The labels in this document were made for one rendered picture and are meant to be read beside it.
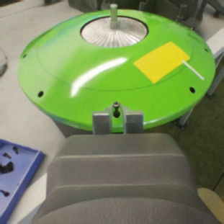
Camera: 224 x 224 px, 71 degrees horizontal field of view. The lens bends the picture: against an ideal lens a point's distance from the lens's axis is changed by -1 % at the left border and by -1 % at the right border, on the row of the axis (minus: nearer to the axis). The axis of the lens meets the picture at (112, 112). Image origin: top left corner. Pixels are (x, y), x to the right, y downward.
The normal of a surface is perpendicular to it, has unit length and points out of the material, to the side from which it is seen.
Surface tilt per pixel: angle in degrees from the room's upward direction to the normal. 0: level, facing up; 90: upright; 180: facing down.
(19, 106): 0
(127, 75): 17
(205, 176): 0
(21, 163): 0
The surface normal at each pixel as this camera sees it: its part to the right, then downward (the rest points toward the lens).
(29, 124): -0.04, -0.62
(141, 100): 0.06, -0.25
